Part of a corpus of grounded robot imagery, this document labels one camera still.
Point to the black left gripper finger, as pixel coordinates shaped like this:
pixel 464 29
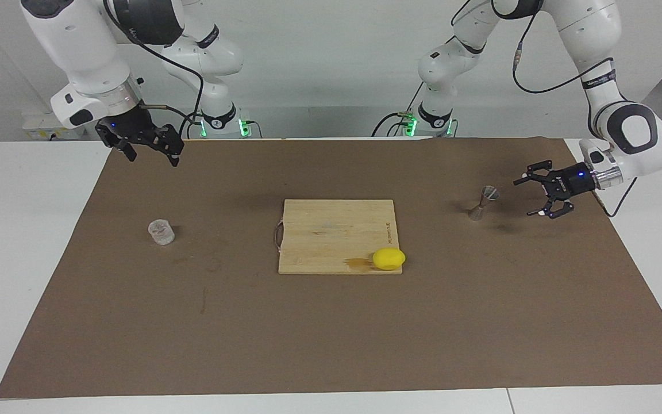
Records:
pixel 541 171
pixel 559 208

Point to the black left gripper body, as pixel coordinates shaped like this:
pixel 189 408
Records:
pixel 577 181

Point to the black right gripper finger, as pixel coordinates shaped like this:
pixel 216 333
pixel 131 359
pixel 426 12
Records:
pixel 121 146
pixel 173 144

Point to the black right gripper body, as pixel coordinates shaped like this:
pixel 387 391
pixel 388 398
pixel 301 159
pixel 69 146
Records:
pixel 130 123

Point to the metal jigger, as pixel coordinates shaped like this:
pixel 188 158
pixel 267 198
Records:
pixel 478 213

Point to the clear glass cup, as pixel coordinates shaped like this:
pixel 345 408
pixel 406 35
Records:
pixel 161 233

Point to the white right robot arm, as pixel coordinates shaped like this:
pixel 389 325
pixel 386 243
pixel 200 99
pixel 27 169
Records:
pixel 78 46

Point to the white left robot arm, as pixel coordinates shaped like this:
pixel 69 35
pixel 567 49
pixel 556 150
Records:
pixel 630 126

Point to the yellow lemon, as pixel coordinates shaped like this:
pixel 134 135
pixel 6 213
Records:
pixel 388 259

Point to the wooden cutting board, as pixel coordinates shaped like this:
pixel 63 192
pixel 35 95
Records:
pixel 331 236

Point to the brown table mat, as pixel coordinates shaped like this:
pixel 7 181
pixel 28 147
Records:
pixel 331 333

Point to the white wall power box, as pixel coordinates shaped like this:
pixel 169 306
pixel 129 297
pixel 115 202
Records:
pixel 38 123

